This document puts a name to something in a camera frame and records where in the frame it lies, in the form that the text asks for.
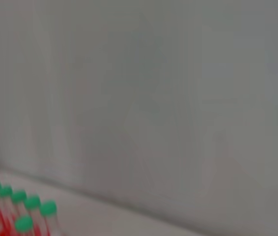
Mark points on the orange plastic test tube rack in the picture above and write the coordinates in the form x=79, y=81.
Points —
x=5, y=227

